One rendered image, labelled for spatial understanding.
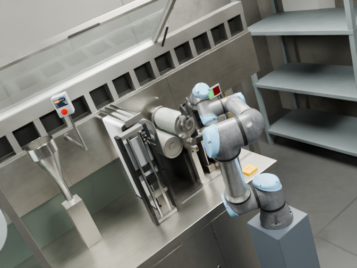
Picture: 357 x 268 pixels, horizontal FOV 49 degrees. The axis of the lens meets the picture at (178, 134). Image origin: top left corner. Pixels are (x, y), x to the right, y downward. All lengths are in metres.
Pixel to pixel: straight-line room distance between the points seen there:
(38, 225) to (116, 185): 0.50
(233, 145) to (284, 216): 0.53
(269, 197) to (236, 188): 0.18
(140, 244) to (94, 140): 0.67
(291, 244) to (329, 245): 1.15
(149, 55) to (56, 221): 1.10
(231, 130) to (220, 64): 1.33
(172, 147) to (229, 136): 0.81
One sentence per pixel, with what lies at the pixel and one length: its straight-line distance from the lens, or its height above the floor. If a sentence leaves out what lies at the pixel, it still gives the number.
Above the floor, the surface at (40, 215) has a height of 1.08.
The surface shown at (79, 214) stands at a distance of 2.14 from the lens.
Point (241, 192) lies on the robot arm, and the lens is 1.70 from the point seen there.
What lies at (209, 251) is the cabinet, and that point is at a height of 0.66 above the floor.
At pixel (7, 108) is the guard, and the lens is 2.16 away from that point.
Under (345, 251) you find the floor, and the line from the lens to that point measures 2.99.
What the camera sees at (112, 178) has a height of 1.04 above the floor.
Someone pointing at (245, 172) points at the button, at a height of 0.92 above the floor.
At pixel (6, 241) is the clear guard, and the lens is 1.77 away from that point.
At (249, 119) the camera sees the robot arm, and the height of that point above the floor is 1.51.
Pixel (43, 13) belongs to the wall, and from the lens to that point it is 3.40.
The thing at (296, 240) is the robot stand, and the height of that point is 0.82.
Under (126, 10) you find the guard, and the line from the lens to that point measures 1.90.
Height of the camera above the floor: 2.15
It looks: 25 degrees down
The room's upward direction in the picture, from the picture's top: 21 degrees counter-clockwise
